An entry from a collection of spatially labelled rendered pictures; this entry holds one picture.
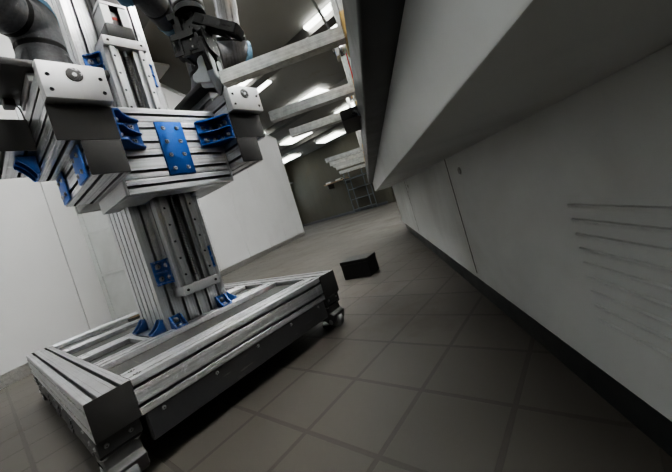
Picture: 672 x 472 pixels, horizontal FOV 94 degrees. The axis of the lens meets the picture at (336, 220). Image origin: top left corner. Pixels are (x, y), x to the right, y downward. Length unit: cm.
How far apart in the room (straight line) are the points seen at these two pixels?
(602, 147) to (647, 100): 8
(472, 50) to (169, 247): 114
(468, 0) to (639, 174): 31
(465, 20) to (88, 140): 93
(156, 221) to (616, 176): 120
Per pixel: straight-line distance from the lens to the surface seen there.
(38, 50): 123
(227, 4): 151
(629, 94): 44
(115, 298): 337
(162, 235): 124
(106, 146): 102
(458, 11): 21
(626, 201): 48
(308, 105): 104
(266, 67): 83
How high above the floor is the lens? 47
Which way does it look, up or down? 2 degrees down
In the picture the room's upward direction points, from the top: 17 degrees counter-clockwise
